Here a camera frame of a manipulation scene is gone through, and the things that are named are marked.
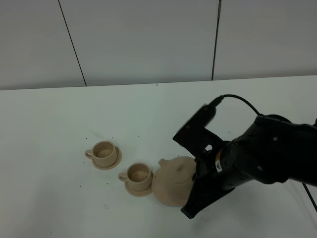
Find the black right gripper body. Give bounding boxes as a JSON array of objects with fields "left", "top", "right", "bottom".
[{"left": 192, "top": 146, "right": 223, "bottom": 183}]

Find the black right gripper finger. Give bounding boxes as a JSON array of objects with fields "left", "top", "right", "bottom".
[{"left": 181, "top": 178, "right": 234, "bottom": 219}]

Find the beige teapot with lid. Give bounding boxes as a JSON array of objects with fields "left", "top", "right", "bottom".
[{"left": 152, "top": 156, "right": 196, "bottom": 207}]

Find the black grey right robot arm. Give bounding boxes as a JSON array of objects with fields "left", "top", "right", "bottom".
[{"left": 174, "top": 115, "right": 317, "bottom": 219}]

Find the beige near cup saucer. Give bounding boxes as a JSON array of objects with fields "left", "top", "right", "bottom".
[{"left": 124, "top": 172, "right": 153, "bottom": 197}]

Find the beige cup saucer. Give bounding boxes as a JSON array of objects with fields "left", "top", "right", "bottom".
[
  {"left": 124, "top": 172, "right": 153, "bottom": 197},
  {"left": 92, "top": 147, "right": 122, "bottom": 170}
]

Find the beige far cup saucer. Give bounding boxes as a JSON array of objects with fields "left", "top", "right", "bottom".
[{"left": 92, "top": 147, "right": 122, "bottom": 170}]

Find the beige far teacup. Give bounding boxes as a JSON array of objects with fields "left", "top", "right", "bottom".
[{"left": 84, "top": 141, "right": 117, "bottom": 168}]

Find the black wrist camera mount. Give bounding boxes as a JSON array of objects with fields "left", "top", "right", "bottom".
[{"left": 173, "top": 104, "right": 228, "bottom": 160}]

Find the beige teacup with handle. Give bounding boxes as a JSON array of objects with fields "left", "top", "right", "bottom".
[{"left": 118, "top": 163, "right": 152, "bottom": 192}]

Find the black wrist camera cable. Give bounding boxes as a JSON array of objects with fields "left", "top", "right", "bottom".
[{"left": 210, "top": 94, "right": 317, "bottom": 211}]

